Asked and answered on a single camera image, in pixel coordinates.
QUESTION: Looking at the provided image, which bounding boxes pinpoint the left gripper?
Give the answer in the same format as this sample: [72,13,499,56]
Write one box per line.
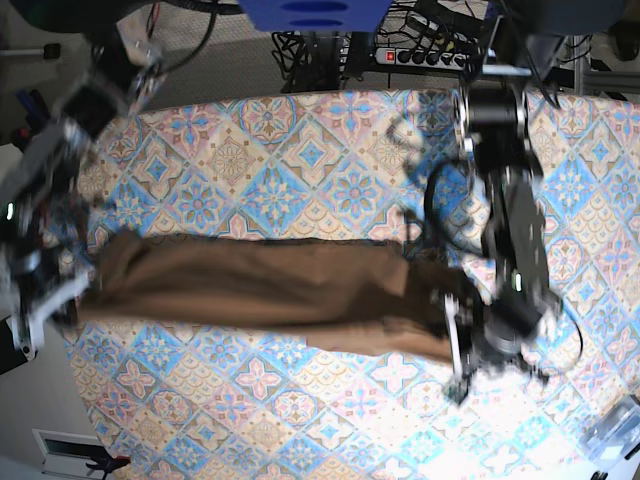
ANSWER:
[419,269,563,405]

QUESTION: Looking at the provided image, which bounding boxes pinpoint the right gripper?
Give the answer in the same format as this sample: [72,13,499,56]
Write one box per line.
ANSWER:
[1,240,94,353]

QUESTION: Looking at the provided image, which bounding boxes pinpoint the brown t-shirt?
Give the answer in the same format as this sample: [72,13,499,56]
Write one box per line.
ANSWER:
[79,231,457,362]

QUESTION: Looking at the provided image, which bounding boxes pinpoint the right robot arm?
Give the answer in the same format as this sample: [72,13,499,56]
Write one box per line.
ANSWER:
[1,24,162,360]

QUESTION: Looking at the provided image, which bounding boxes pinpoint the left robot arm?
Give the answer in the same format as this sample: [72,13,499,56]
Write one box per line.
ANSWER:
[424,14,563,404]

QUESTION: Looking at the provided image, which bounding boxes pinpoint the game console with white controller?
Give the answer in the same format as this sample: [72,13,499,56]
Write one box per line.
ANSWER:
[0,318,37,375]

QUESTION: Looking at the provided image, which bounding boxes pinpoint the patterned colourful tablecloth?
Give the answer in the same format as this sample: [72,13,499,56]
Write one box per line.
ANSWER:
[64,91,639,479]

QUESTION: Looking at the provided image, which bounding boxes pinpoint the white floor vent box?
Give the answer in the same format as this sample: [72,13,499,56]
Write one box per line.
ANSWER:
[32,429,107,479]

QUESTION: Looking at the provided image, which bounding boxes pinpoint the black clamp lower left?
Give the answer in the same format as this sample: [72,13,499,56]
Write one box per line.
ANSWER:
[86,454,131,478]

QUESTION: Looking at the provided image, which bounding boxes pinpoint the red black clamp upper left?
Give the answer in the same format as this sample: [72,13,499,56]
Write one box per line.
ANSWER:
[10,128,34,152]

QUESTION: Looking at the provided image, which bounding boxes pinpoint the clear plastic box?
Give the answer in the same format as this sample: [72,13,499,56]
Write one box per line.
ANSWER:
[580,394,639,469]

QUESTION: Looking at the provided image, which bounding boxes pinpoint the white power strip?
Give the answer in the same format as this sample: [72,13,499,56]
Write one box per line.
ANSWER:
[374,47,468,72]

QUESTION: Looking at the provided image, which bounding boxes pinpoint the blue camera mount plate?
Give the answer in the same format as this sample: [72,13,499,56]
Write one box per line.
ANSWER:
[238,0,392,32]

